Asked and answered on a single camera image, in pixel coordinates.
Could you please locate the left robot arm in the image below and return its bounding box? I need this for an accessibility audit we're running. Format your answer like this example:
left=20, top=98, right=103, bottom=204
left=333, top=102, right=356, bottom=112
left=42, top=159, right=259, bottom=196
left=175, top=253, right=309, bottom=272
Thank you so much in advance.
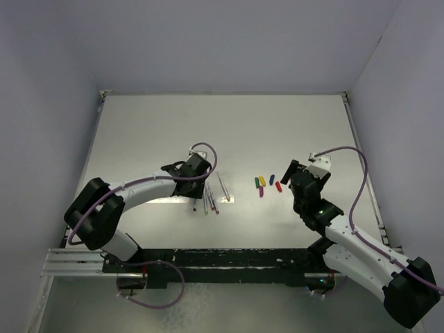
left=64, top=153, right=212, bottom=272

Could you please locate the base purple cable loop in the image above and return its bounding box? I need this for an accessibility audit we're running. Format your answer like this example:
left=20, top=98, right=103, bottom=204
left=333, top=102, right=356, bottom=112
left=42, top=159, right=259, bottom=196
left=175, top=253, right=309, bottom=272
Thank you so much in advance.
left=116, top=260, right=185, bottom=309

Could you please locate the red pen cap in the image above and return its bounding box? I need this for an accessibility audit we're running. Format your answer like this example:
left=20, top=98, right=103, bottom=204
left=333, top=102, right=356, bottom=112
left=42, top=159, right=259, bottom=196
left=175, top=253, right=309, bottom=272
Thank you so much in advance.
left=275, top=181, right=282, bottom=192

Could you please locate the magenta pen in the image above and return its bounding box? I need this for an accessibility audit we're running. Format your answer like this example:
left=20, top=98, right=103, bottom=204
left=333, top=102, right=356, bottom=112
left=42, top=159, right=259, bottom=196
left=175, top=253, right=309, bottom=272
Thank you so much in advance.
left=212, top=193, right=219, bottom=214

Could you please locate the green pen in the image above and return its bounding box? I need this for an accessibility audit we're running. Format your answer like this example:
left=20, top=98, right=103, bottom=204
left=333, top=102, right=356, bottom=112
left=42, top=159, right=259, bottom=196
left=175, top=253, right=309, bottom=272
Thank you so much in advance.
left=203, top=187, right=211, bottom=215

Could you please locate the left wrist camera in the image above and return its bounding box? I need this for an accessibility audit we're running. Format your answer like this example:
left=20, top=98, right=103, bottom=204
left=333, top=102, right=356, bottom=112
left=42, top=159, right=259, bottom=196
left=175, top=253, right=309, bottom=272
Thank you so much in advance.
left=189, top=148, right=208, bottom=160

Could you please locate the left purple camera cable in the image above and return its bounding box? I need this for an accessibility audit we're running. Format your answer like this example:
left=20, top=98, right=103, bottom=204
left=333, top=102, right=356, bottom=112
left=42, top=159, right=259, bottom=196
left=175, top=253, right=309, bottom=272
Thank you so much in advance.
left=67, top=141, right=219, bottom=246

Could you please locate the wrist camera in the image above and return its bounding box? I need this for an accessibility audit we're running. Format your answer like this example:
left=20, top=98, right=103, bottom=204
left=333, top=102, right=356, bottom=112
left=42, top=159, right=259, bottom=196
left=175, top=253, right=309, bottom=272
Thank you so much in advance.
left=306, top=153, right=331, bottom=179
left=189, top=148, right=208, bottom=160

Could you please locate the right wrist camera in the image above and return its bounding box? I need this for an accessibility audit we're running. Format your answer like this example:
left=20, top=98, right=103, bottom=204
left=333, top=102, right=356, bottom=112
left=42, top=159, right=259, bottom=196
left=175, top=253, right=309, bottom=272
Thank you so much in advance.
left=306, top=153, right=331, bottom=179

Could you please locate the aluminium rail frame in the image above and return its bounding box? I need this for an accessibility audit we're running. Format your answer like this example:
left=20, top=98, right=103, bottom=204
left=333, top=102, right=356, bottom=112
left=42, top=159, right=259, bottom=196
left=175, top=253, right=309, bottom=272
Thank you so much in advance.
left=42, top=248, right=103, bottom=277

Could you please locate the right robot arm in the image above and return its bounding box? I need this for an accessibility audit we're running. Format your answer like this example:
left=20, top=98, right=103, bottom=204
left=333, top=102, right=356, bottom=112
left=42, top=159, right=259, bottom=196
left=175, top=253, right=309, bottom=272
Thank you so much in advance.
left=280, top=157, right=441, bottom=328

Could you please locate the yellow pen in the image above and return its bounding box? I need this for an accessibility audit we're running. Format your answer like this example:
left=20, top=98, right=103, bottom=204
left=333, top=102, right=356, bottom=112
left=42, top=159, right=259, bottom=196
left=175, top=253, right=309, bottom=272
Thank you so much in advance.
left=216, top=172, right=231, bottom=202

